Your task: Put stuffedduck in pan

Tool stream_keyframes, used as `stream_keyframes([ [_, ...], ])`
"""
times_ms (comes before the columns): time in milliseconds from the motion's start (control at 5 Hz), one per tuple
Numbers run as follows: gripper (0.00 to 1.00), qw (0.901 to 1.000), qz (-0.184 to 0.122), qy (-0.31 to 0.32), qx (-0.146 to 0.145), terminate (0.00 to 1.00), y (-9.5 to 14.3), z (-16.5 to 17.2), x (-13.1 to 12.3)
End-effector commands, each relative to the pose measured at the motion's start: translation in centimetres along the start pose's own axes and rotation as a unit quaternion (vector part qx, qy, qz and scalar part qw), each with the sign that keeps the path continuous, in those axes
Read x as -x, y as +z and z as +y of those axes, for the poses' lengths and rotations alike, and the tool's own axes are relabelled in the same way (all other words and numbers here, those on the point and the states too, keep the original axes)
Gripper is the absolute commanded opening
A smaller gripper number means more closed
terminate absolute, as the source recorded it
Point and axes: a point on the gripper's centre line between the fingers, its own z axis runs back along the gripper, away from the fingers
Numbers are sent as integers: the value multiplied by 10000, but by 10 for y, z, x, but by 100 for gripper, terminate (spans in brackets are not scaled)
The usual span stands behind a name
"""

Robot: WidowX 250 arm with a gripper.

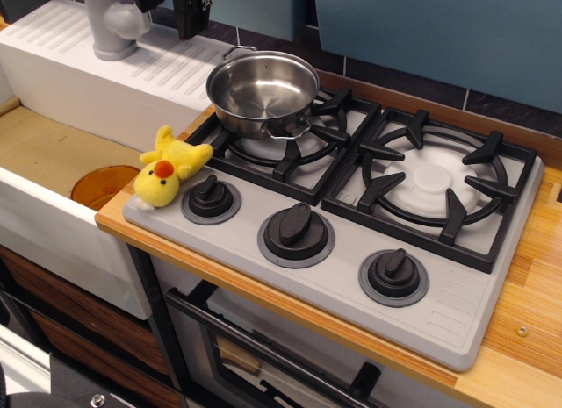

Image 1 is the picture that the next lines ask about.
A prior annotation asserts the white toy sink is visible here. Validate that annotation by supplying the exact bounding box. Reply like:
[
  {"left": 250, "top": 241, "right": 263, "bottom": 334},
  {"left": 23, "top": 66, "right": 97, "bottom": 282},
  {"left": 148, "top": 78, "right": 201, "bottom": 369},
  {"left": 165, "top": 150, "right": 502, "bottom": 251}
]
[{"left": 1, "top": 0, "right": 227, "bottom": 319}]

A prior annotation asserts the teal wall cabinet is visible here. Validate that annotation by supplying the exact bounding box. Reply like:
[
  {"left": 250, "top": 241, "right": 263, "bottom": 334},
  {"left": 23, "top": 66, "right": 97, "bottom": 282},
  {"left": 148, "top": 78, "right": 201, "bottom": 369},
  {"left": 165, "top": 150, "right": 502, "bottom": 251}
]
[{"left": 211, "top": 0, "right": 561, "bottom": 112}]

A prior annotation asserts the right black burner grate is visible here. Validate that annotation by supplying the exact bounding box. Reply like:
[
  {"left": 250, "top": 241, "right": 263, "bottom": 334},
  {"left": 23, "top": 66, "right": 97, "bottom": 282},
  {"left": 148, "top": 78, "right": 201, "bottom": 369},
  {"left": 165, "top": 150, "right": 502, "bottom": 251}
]
[{"left": 321, "top": 108, "right": 544, "bottom": 273}]

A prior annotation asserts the black stove knob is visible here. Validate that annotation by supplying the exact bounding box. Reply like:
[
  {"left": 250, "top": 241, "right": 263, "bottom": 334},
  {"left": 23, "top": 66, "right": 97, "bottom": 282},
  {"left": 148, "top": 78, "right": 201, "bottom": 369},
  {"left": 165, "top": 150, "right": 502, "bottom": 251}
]
[
  {"left": 181, "top": 175, "right": 241, "bottom": 225},
  {"left": 257, "top": 203, "right": 335, "bottom": 269},
  {"left": 358, "top": 248, "right": 429, "bottom": 308}
]

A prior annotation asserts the orange plastic drain plate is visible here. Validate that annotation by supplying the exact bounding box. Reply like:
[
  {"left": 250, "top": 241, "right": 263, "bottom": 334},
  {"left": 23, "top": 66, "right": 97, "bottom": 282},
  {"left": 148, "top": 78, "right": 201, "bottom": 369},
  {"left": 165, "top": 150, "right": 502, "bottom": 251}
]
[{"left": 70, "top": 165, "right": 140, "bottom": 211}]

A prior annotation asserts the stainless steel pot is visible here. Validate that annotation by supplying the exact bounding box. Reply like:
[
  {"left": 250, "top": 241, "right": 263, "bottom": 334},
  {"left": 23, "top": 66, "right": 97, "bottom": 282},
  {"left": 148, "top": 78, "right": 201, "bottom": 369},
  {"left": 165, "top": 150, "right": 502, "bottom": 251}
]
[{"left": 206, "top": 46, "right": 320, "bottom": 140}]

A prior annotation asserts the left black stove knob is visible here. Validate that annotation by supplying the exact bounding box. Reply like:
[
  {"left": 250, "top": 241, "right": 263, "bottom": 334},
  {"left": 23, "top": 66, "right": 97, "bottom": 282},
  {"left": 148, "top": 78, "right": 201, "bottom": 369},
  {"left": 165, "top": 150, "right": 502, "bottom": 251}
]
[{"left": 181, "top": 175, "right": 241, "bottom": 225}]

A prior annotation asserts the yellow stuffed duck toy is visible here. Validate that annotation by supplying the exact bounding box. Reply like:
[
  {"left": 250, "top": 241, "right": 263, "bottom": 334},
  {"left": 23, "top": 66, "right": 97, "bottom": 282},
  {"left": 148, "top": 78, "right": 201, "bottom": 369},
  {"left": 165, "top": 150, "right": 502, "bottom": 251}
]
[{"left": 133, "top": 125, "right": 213, "bottom": 211}]

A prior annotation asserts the grey toy faucet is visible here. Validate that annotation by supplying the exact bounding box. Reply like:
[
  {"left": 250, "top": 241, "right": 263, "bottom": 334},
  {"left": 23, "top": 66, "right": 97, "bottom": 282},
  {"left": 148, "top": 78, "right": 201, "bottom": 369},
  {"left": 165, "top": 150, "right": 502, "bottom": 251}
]
[{"left": 84, "top": 0, "right": 151, "bottom": 61}]

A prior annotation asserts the toy oven door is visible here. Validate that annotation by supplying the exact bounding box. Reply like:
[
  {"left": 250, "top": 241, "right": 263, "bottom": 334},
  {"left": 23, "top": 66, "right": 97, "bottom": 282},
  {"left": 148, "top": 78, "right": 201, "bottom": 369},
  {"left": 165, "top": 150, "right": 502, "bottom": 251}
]
[{"left": 152, "top": 258, "right": 462, "bottom": 407}]

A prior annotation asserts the wooden drawer front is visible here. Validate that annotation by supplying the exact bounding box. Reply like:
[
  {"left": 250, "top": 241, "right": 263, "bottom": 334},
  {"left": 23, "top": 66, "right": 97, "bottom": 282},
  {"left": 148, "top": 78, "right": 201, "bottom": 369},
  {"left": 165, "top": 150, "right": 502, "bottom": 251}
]
[{"left": 1, "top": 247, "right": 187, "bottom": 407}]

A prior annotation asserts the right black stove knob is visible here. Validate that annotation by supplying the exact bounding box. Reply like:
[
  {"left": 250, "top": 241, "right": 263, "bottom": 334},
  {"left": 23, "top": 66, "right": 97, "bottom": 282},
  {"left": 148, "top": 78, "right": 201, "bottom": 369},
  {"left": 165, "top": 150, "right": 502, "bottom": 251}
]
[{"left": 358, "top": 248, "right": 429, "bottom": 308}]

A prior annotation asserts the black burner grate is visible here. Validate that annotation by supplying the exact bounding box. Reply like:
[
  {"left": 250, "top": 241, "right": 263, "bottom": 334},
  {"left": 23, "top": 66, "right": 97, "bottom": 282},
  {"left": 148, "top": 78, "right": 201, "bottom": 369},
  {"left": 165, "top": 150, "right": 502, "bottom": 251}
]
[
  {"left": 185, "top": 88, "right": 382, "bottom": 205},
  {"left": 321, "top": 108, "right": 544, "bottom": 273}
]

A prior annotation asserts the black oven door handle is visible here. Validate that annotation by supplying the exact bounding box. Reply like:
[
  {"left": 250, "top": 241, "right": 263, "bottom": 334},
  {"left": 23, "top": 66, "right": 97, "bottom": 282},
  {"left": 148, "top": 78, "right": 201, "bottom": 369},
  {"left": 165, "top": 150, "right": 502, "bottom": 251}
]
[{"left": 165, "top": 281, "right": 380, "bottom": 407}]

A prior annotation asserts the left black burner grate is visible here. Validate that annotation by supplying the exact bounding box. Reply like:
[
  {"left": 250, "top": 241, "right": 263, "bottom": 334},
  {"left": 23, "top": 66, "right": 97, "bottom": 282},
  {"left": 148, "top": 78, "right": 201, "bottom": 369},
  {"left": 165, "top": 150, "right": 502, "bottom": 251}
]
[{"left": 185, "top": 88, "right": 382, "bottom": 205}]

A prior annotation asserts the grey toy stove top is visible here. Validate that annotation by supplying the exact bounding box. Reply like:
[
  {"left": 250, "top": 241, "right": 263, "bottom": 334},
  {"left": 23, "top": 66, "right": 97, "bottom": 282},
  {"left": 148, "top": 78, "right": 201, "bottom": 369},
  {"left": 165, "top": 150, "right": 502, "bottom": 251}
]
[{"left": 123, "top": 89, "right": 544, "bottom": 371}]

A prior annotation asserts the middle black stove knob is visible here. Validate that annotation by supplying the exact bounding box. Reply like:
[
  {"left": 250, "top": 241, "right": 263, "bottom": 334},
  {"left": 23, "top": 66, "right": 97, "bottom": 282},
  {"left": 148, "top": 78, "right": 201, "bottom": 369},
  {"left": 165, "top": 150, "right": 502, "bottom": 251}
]
[{"left": 257, "top": 203, "right": 335, "bottom": 269}]

